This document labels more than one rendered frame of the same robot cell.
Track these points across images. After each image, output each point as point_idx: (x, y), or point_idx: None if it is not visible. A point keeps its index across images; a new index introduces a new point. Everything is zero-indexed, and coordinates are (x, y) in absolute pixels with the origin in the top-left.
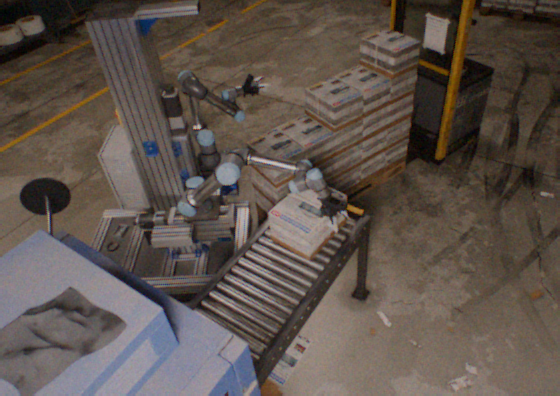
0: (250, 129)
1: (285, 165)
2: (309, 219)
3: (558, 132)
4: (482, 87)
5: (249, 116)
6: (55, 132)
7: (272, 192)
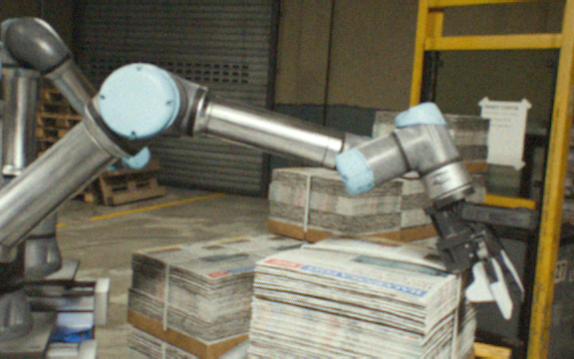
0: (102, 350)
1: (312, 130)
2: (405, 276)
3: None
4: None
5: (101, 332)
6: None
7: None
